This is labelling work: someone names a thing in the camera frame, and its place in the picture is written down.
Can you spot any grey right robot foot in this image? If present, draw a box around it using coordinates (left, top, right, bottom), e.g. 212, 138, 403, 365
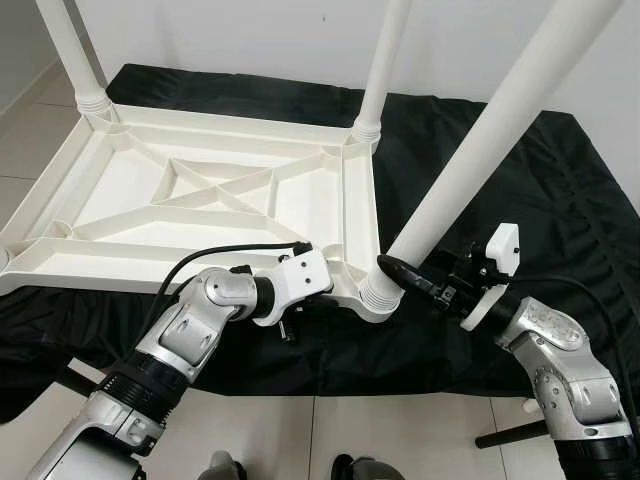
333, 455, 406, 480

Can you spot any grey left robot foot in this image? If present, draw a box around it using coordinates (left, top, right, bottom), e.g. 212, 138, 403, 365
200, 450, 246, 480

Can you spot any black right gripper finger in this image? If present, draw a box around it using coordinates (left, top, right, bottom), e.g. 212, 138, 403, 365
375, 255, 441, 298

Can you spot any black table cloth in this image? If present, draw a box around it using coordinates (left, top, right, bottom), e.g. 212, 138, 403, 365
0, 65, 640, 421

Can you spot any white plastic table leg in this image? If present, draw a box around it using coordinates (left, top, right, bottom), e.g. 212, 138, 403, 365
358, 0, 626, 306
352, 0, 413, 143
35, 0, 116, 123

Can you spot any grey robot foot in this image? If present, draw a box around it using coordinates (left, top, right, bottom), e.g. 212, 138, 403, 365
333, 455, 406, 480
200, 450, 246, 480

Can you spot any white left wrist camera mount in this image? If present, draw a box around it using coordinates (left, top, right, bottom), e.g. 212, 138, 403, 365
255, 245, 336, 326

